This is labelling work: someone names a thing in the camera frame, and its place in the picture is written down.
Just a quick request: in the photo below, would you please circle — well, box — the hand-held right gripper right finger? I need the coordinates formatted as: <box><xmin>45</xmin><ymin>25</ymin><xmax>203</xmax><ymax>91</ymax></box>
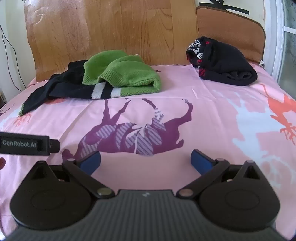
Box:
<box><xmin>177</xmin><ymin>149</ymin><xmax>263</xmax><ymax>199</ymax></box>

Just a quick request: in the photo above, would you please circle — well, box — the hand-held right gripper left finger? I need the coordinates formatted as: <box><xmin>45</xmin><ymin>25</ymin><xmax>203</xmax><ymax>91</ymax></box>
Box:
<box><xmin>30</xmin><ymin>150</ymin><xmax>114</xmax><ymax>199</ymax></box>

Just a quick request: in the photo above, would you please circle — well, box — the green and black knit sweater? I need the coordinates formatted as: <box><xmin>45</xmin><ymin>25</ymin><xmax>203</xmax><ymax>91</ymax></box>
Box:
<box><xmin>18</xmin><ymin>50</ymin><xmax>162</xmax><ymax>117</ymax></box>

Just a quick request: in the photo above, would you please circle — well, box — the pink deer print bedsheet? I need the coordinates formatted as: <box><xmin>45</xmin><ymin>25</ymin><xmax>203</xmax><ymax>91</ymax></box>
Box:
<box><xmin>0</xmin><ymin>62</ymin><xmax>296</xmax><ymax>237</ymax></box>

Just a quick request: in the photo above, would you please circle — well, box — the black patterned knit sweater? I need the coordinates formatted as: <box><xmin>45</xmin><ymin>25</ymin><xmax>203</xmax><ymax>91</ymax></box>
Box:
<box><xmin>186</xmin><ymin>35</ymin><xmax>258</xmax><ymax>87</ymax></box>

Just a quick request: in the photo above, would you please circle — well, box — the wooden headboard panel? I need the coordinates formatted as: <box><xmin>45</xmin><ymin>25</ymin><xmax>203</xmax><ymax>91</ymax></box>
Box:
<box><xmin>23</xmin><ymin>0</ymin><xmax>199</xmax><ymax>82</ymax></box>

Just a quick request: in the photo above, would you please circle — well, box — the brown headboard cushion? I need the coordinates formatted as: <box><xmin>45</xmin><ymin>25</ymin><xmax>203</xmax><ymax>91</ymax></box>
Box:
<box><xmin>195</xmin><ymin>6</ymin><xmax>266</xmax><ymax>65</ymax></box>

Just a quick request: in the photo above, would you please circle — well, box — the black wall cable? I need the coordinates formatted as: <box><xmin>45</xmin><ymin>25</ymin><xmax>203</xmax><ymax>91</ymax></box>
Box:
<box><xmin>0</xmin><ymin>23</ymin><xmax>23</xmax><ymax>93</ymax></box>

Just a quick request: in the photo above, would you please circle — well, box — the white window frame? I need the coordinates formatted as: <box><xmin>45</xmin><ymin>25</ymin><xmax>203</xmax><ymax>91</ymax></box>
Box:
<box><xmin>264</xmin><ymin>0</ymin><xmax>296</xmax><ymax>87</ymax></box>

